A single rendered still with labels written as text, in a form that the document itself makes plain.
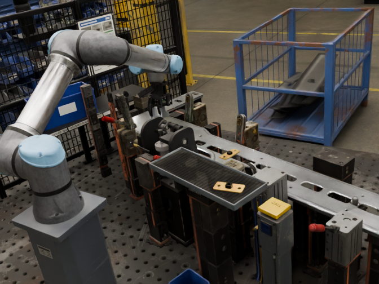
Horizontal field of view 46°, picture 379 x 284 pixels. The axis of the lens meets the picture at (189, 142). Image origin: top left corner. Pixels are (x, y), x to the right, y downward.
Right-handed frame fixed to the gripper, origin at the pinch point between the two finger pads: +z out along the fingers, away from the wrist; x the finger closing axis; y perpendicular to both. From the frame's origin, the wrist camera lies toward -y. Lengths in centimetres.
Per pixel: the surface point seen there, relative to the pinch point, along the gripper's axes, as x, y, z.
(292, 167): -1, 72, 3
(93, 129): -14.5, -31.0, 5.7
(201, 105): 19.9, 9.6, -4.1
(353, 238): -29, 106, 4
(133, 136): -15.8, 0.8, 2.1
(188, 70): 261, -227, 55
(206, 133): 4.7, 25.5, 2.0
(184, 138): -27, 43, -10
